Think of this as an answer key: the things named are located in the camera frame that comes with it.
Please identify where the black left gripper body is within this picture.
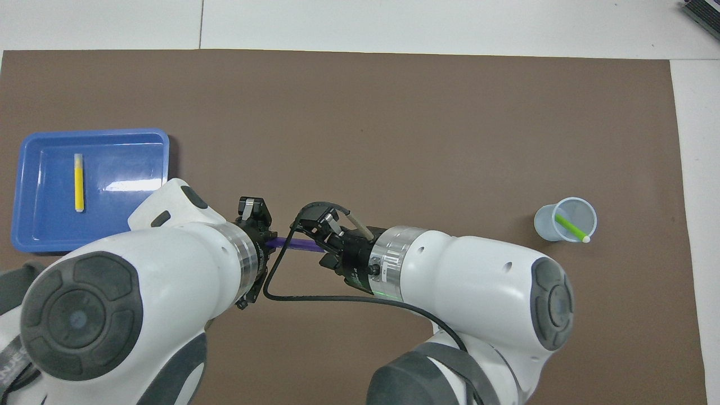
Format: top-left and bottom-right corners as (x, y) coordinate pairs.
(232, 217), (280, 311)

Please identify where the yellow highlighter pen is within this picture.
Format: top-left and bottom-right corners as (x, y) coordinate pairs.
(74, 153), (85, 213)

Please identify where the blue plastic tray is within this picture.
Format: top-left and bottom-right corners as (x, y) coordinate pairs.
(11, 128), (170, 254)

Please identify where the brown table mat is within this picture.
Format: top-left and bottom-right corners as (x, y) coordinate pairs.
(0, 49), (708, 405)

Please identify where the translucent plastic cup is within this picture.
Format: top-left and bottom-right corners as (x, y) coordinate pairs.
(533, 196), (598, 244)

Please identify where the green highlighter pen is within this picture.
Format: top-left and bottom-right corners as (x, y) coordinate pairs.
(554, 213), (592, 244)

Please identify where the purple highlighter pen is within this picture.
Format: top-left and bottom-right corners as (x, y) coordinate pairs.
(269, 236), (328, 253)

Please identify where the grey ribbed device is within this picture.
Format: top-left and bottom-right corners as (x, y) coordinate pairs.
(678, 0), (720, 33)

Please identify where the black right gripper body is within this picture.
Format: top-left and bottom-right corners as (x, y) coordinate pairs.
(323, 227), (389, 296)

